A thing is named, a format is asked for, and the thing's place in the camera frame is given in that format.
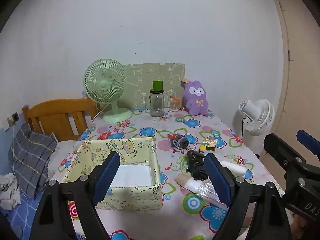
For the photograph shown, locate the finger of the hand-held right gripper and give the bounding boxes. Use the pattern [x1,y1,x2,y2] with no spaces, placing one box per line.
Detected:
[297,130,320,153]
[264,133,320,198]

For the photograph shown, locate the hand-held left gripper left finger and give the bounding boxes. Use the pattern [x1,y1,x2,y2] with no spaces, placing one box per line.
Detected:
[29,151,121,240]

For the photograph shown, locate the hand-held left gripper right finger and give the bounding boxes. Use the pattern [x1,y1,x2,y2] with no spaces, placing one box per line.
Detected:
[204,152,293,240]

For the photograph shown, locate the clear plastic packet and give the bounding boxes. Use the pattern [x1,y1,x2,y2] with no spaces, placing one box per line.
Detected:
[195,180,229,208]

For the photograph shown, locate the yellow printed storage box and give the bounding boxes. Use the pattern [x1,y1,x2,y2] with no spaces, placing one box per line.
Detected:
[62,137,163,210]

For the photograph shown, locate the black plastic bag roll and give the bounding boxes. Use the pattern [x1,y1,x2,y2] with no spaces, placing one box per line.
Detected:
[185,150,209,181]

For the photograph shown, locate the small yellow snack packet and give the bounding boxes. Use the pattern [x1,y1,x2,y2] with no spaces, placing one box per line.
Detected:
[199,137,217,155]

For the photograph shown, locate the white standing fan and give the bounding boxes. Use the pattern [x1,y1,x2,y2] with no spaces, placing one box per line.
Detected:
[237,98,275,145]

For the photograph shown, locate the white quilt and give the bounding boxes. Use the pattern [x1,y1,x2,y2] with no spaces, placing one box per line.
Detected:
[47,140,84,178]

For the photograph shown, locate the floral tablecloth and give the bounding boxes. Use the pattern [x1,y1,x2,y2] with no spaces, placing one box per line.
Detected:
[49,106,285,240]

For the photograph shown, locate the beige door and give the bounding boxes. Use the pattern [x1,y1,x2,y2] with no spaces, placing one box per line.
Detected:
[271,0,320,155]

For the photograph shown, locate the grey plaid pillow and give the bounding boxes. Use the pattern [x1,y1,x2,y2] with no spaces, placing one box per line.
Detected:
[8,122,58,200]

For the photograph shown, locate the purple plush toy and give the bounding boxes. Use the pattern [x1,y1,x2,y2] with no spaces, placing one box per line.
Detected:
[180,78,210,116]

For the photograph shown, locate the wooden chair back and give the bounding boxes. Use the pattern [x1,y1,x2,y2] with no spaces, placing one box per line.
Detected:
[22,98,100,142]

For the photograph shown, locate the small jar orange lid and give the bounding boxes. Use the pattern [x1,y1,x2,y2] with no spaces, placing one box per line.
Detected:
[169,96,181,112]

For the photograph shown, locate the glass jar mug green cap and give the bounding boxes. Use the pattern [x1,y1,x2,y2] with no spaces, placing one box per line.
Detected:
[144,80,165,117]

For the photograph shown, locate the blue bed sheet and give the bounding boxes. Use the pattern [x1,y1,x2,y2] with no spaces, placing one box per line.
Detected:
[0,127,50,240]

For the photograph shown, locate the green desk fan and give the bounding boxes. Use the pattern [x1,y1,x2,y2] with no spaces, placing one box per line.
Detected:
[83,59,133,123]

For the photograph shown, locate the white crumpled cloth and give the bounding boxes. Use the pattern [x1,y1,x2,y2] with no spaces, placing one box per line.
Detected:
[0,174,22,210]

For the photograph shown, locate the green printed board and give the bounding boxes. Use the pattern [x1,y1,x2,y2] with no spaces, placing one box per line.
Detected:
[122,62,186,110]

